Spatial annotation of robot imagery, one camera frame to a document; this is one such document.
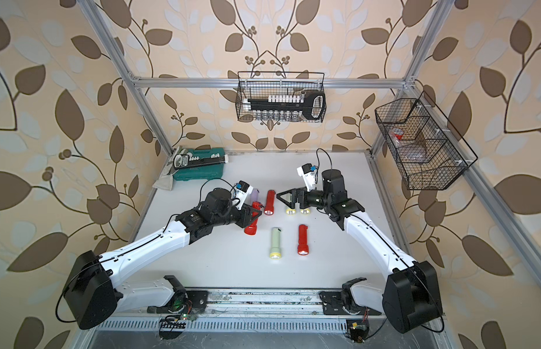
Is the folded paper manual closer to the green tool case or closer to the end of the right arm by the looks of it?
the green tool case

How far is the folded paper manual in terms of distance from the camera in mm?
1071

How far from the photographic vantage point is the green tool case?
1.07 meters
